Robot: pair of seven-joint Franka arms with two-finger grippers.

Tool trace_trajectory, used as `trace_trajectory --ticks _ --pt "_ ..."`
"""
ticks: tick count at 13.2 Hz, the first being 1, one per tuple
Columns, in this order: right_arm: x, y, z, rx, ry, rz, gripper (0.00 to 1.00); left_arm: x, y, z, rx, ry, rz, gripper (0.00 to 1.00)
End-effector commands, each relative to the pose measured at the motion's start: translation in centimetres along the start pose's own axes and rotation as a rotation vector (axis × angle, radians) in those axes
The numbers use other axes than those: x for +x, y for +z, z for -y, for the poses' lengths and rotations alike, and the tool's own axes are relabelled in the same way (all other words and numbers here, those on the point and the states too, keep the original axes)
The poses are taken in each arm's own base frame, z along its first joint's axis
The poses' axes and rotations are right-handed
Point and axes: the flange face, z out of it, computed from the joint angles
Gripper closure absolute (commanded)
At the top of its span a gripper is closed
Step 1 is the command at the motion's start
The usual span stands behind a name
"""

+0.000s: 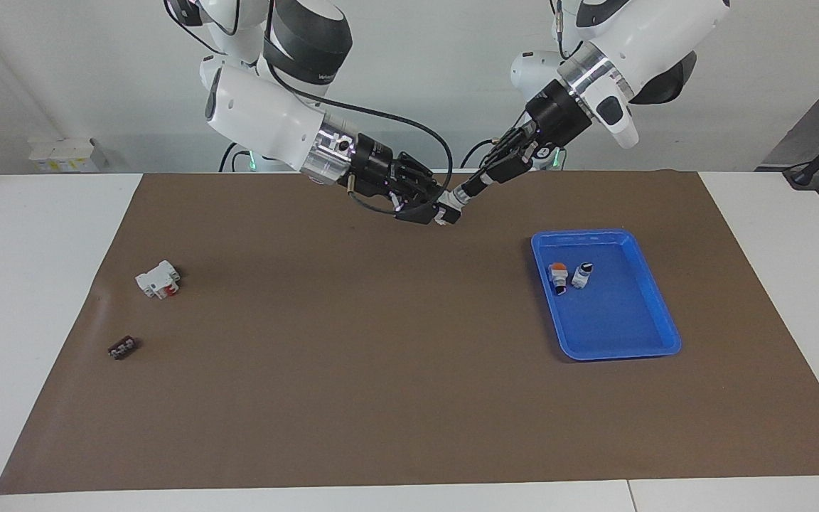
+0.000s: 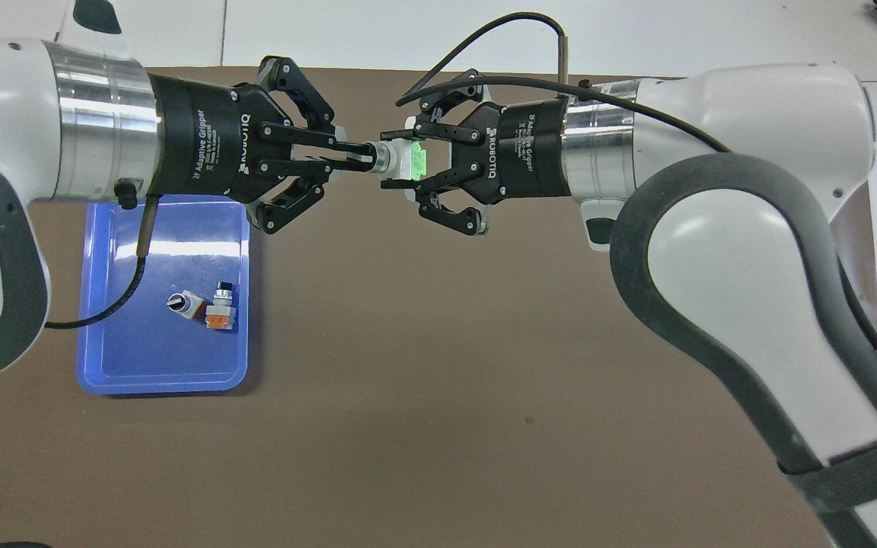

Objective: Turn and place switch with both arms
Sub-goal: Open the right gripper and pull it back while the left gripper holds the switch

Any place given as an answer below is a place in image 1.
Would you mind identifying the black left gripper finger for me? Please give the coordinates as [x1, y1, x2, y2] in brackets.
[484, 122, 542, 166]
[452, 153, 532, 206]

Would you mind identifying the green-backed selector switch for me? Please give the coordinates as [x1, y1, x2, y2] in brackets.
[434, 191, 466, 227]

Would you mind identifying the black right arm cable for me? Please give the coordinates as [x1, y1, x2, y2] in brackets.
[267, 60, 453, 215]

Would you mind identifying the black left base cable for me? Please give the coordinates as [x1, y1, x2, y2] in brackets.
[461, 139, 506, 169]

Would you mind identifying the blue plastic tray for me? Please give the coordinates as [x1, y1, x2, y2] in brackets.
[531, 228, 683, 362]

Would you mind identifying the brown table mat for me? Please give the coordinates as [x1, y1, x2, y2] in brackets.
[0, 171, 819, 495]

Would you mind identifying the white circuit breaker red lever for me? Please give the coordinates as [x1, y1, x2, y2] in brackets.
[135, 260, 181, 300]

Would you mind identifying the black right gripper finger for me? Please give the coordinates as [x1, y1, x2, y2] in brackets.
[395, 192, 453, 225]
[395, 153, 446, 194]

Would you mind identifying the white box with yellow labels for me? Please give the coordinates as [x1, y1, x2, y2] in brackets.
[28, 137, 108, 174]

